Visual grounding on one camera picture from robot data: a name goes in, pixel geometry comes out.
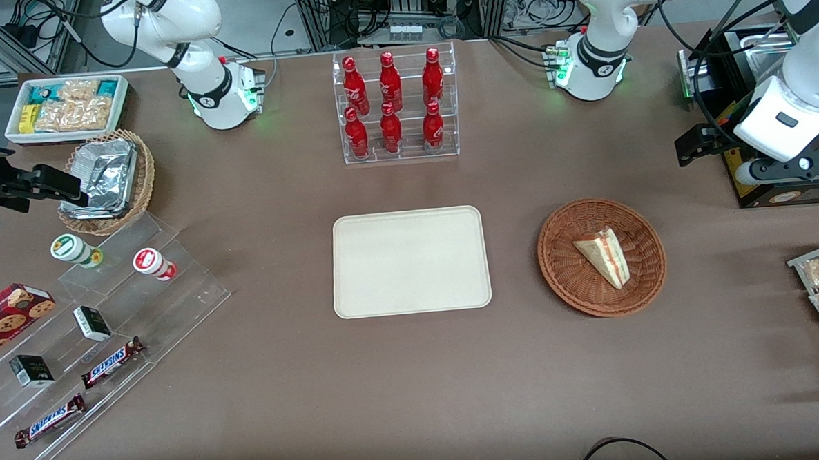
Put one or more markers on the small black box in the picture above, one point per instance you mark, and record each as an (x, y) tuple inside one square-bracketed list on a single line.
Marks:
[(92, 323), (32, 371)]

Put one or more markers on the clear acrylic stepped stand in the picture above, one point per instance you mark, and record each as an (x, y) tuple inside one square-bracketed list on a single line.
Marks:
[(178, 302)]

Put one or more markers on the red cola bottle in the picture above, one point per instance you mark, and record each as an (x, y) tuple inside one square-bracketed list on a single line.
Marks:
[(354, 84), (390, 79), (432, 126), (356, 134), (390, 129), (432, 73)]

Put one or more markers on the aluminium equipment rack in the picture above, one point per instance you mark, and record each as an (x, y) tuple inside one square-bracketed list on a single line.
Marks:
[(406, 2)]

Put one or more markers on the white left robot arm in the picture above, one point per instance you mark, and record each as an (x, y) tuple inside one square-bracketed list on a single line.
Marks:
[(600, 14)]

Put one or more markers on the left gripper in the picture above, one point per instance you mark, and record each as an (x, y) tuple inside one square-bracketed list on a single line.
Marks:
[(722, 135)]

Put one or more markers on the green lid white cup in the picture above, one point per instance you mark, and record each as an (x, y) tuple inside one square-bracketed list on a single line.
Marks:
[(68, 248)]

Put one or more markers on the snickers chocolate bar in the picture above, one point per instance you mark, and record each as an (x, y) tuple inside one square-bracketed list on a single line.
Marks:
[(48, 421), (111, 362)]

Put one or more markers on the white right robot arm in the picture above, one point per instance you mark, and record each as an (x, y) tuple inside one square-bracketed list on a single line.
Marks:
[(203, 94)]

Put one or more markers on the clear acrylic bottle rack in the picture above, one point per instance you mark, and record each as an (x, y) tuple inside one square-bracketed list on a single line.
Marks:
[(406, 154)]

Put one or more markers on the oval tan wicker basket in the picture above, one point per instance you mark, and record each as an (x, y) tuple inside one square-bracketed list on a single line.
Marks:
[(144, 179)]

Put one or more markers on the white snack bin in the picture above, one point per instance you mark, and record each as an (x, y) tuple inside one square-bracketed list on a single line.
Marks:
[(15, 136)]

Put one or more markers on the teal snack packet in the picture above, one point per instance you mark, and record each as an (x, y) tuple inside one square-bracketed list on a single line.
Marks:
[(107, 87), (41, 94)]

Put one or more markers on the yellow snack packet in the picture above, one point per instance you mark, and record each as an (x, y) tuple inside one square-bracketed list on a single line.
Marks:
[(28, 119)]

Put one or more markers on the triangular sandwich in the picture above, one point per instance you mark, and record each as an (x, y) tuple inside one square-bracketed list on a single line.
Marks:
[(607, 256)]

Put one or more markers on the clear cracker bag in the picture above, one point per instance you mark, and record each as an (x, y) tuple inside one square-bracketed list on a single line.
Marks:
[(78, 89), (73, 115)]

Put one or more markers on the round brown wicker basket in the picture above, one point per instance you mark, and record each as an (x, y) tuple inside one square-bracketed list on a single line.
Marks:
[(567, 271)]

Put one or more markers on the red cookie box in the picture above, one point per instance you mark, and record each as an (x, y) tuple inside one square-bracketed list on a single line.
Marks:
[(5, 320)]

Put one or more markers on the red lid white cup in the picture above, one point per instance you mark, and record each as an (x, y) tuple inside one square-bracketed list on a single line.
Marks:
[(149, 261)]

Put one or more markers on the aluminium foil container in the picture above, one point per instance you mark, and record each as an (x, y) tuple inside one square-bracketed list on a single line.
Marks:
[(103, 174)]

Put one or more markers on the beige rectangular tray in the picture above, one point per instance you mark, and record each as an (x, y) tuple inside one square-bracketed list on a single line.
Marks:
[(411, 261)]

